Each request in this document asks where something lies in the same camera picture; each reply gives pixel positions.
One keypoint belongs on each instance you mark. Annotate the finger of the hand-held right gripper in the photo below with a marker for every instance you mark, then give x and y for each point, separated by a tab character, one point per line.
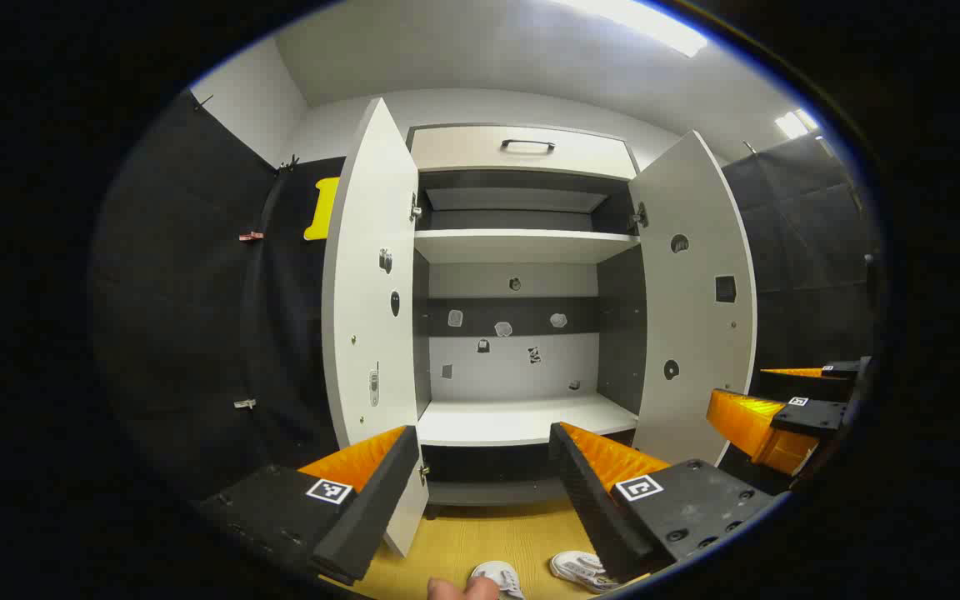
809	417
813	385

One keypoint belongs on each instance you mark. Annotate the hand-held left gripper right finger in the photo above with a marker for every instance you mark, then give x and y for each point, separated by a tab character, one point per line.
592	508

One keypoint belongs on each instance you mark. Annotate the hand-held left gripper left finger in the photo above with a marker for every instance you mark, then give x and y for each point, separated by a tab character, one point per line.
372	508

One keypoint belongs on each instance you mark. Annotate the white shoe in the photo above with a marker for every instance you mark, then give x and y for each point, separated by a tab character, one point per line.
584	571
501	577

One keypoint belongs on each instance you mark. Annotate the white shoe cabinet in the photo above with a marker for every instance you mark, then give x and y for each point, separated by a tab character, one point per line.
522	417

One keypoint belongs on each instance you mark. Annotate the white door with disc sticker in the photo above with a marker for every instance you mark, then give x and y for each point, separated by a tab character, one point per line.
697	333

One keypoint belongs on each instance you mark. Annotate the white door with phone sticker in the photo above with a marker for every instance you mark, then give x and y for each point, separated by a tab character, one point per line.
367	275

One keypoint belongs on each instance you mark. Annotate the white cabinet drawer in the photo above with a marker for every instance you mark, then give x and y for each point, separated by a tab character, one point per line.
463	150

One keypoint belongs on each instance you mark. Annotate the small ceiling light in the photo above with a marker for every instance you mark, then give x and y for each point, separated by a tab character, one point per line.
795	123

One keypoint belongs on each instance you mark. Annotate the black clip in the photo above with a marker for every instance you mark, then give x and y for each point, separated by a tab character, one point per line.
288	164

